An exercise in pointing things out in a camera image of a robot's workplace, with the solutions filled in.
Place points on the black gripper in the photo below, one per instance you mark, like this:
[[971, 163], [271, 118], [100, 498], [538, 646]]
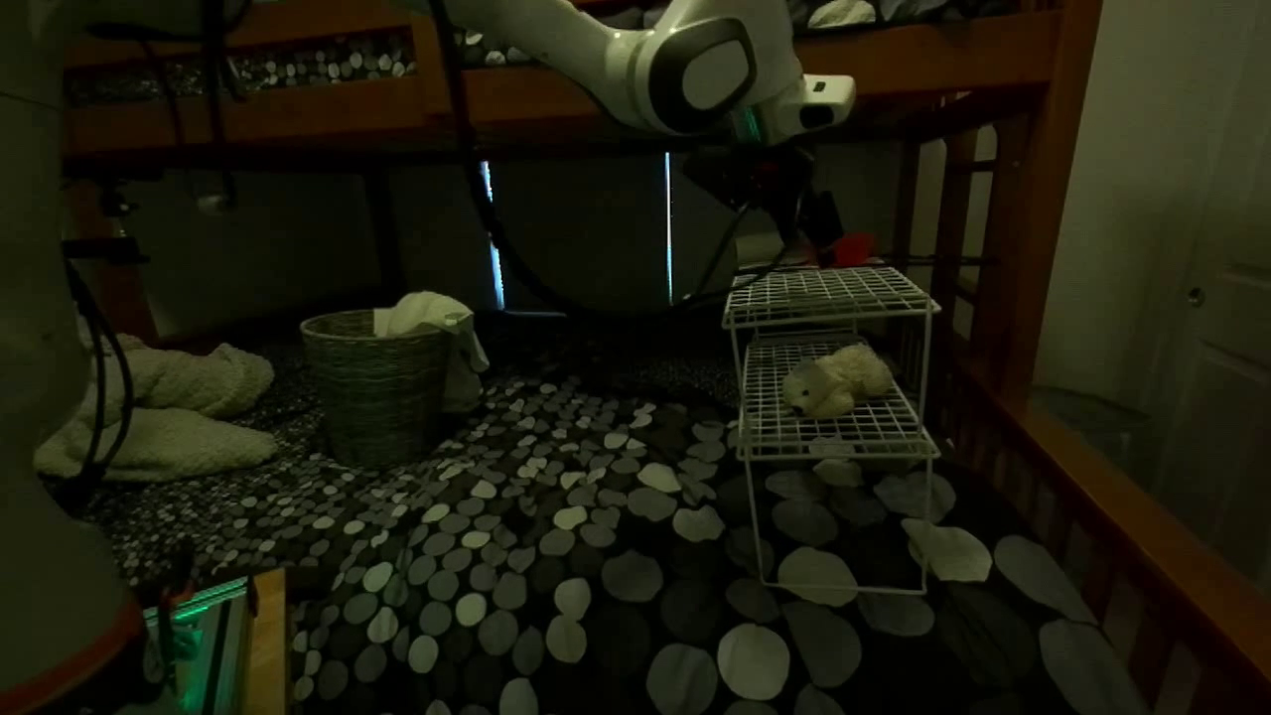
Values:
[[758, 174]]

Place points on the small grey box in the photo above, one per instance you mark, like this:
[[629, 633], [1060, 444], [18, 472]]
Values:
[[758, 257]]

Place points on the cream plush toy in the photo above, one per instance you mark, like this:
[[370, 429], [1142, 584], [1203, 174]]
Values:
[[836, 378]]

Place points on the dark window curtain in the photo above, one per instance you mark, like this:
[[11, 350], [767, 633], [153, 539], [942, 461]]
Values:
[[580, 253]]

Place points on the grey translucent container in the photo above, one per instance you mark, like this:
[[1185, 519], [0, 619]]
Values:
[[1094, 423]]

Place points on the round door knob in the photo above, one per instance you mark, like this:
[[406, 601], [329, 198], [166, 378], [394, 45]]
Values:
[[1193, 295]]

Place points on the white cloth in basket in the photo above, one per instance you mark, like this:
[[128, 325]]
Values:
[[423, 314]]

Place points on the pebble print black bedspread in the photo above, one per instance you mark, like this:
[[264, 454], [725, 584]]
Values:
[[530, 559]]

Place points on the white door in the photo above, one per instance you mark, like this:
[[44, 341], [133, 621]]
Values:
[[1233, 397]]

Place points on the woven wicker basket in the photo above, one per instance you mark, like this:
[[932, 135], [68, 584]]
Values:
[[380, 397]]

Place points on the pebble print bunk mattress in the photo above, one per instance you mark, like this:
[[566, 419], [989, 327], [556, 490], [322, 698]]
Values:
[[330, 66]]

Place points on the crumpled white towel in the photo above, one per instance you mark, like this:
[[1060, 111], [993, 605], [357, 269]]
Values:
[[202, 378]]

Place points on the white crumpled cloth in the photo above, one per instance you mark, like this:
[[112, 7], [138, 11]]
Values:
[[174, 445]]

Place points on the wooden plank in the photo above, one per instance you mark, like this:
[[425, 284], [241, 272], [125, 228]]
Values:
[[269, 648]]

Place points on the wooden bunk bed frame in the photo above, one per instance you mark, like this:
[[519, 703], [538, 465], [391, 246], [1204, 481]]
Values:
[[926, 82]]

